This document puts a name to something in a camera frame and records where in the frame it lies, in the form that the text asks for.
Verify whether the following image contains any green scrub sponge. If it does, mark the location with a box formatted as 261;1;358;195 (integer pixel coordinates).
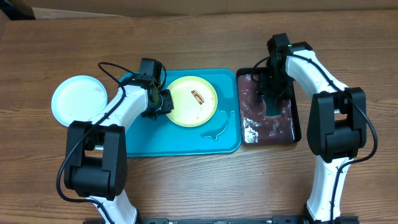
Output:
263;95;280;116

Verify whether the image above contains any yellow plate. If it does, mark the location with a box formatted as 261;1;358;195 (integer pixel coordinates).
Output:
167;76;218;128

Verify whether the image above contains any light blue plate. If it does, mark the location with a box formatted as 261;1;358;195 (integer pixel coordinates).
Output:
51;75;108;126

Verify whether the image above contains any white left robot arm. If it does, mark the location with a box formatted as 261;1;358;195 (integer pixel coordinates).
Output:
56;58;174;223

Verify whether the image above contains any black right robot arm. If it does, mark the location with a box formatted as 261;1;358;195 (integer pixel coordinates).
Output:
255;33;367;223

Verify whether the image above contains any teal plastic tray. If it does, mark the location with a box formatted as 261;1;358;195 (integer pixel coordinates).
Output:
126;68;242;157

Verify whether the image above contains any black water tray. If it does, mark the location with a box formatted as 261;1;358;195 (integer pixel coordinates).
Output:
236;68;302;146

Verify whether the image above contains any cardboard backboard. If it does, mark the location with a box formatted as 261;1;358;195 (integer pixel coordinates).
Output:
0;0;398;21

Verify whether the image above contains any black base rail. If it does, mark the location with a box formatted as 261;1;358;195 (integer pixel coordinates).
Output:
83;215;361;224

